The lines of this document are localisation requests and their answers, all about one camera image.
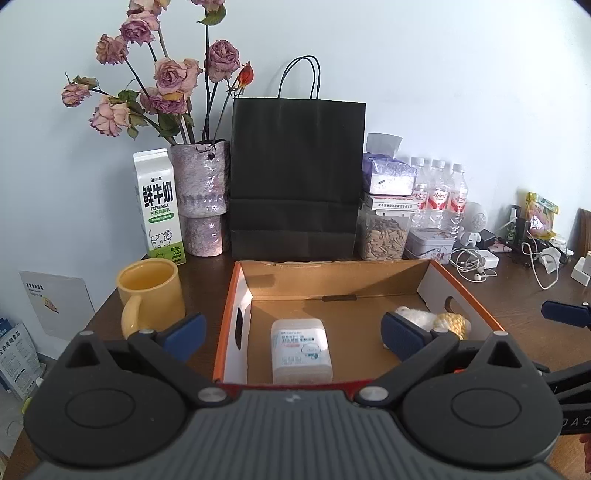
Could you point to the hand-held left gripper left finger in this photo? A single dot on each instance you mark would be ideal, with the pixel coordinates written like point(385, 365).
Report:
point(184, 337)

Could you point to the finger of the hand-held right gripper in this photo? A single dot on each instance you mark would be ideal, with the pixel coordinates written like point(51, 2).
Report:
point(565, 313)

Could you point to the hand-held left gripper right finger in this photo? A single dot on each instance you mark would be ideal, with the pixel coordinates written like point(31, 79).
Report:
point(404, 337)

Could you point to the red cardboard box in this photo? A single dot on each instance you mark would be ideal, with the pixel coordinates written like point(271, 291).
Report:
point(351, 332)

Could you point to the white and yellow plush toy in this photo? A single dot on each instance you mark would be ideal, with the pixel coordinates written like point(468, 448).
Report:
point(443, 321)

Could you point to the white block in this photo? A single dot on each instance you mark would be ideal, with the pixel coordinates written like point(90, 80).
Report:
point(582, 272)

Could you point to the yellow mug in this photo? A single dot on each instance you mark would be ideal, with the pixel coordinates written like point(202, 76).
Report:
point(157, 295)

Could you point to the brown wooden board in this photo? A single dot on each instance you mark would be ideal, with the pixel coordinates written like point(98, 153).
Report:
point(584, 230)

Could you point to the white charger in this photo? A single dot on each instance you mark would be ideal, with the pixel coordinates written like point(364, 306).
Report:
point(489, 259)

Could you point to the grey tin box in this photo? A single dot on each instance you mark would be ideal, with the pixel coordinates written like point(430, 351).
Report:
point(427, 244)

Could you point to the white earphones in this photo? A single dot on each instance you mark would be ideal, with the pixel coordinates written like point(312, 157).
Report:
point(466, 263)

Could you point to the small green bottle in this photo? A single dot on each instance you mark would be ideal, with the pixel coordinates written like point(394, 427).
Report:
point(511, 230)

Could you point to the yellow snack packet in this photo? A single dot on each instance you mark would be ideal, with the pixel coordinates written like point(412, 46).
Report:
point(541, 217)

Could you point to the clear jar of seeds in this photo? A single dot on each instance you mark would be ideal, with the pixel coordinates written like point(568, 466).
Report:
point(381, 240)

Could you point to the white plastic container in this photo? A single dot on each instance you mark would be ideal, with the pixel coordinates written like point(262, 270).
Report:
point(300, 350)

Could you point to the black adapter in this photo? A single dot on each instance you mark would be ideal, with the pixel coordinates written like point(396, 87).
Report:
point(488, 237)

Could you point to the white green milk carton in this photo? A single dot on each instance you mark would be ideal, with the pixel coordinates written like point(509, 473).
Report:
point(159, 207)

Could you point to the small white fan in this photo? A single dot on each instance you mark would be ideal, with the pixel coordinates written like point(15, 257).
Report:
point(473, 217)

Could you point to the white printed flat box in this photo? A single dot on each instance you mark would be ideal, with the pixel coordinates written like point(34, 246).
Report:
point(392, 203)

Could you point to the pink textured vase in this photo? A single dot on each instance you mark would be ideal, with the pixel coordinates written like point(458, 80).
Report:
point(203, 184)

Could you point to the purple tissue pack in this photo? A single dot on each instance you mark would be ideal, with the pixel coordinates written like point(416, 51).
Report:
point(388, 175)

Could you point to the blue and white box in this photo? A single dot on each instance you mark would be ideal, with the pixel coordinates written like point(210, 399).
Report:
point(18, 360)

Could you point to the black paper bag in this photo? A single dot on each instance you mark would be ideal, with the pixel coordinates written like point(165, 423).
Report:
point(295, 175)

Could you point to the dried pink roses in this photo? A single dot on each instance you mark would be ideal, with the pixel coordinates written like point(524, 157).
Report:
point(173, 76)

